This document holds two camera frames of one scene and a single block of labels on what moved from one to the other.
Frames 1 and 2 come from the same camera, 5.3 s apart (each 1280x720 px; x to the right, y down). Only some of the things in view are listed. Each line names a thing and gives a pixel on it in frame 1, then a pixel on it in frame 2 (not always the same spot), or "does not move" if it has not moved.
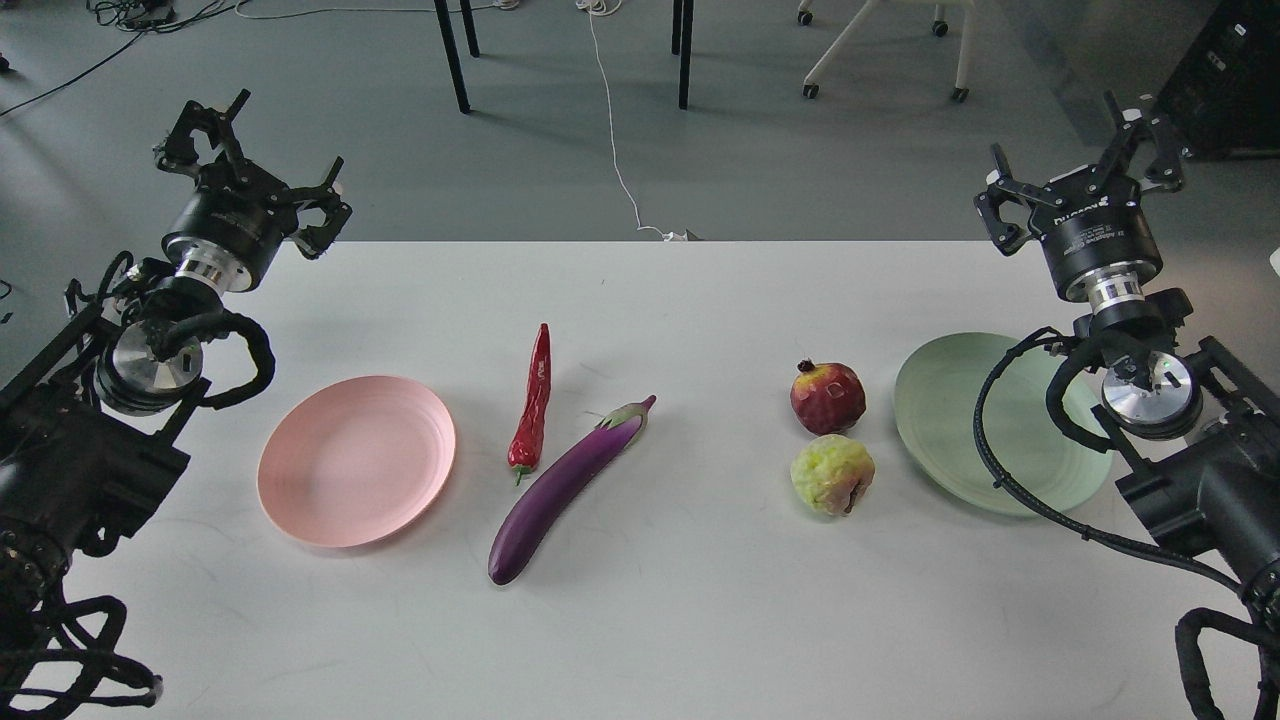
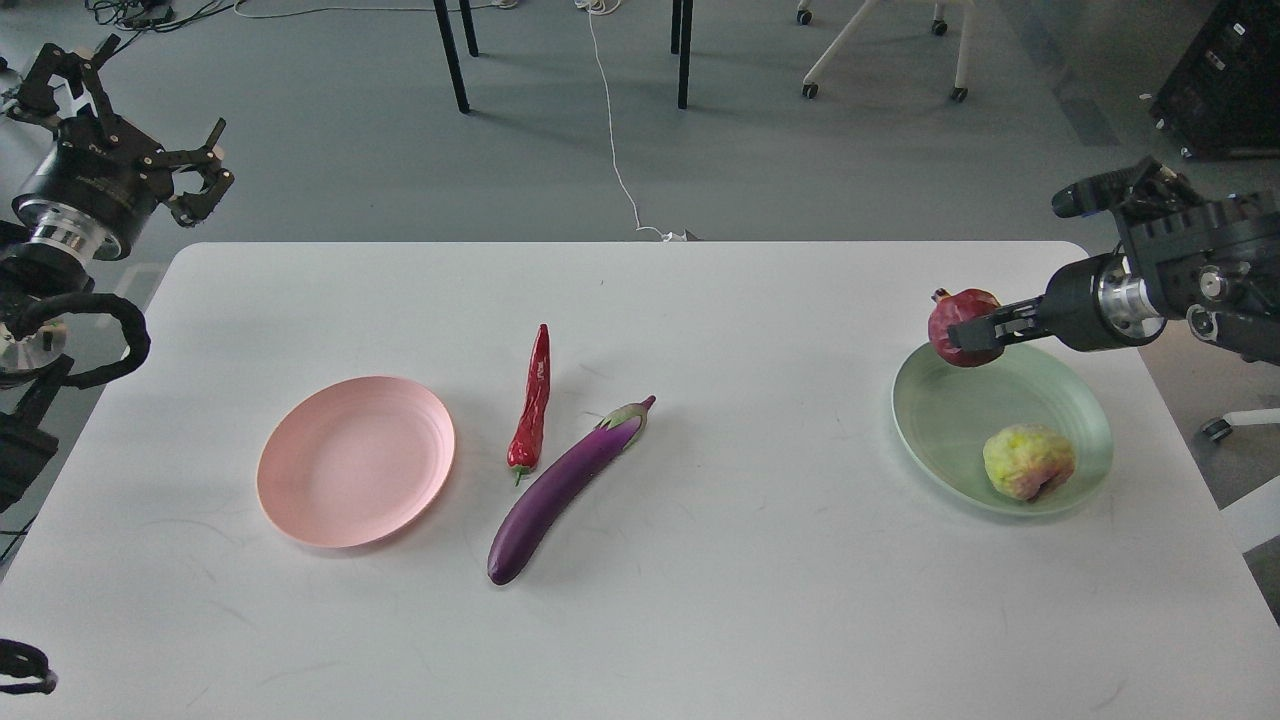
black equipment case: x=1224 y=98 does not move
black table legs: x=447 y=30 does not move
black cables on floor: x=143 y=16 does not move
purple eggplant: x=539 y=524 does not move
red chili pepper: x=525 y=441 does not move
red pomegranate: x=827 y=398 to x=960 y=307
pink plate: x=355 y=460 does not move
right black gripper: x=1094 y=223 to x=1095 y=304
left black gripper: x=237 y=220 to x=99 y=180
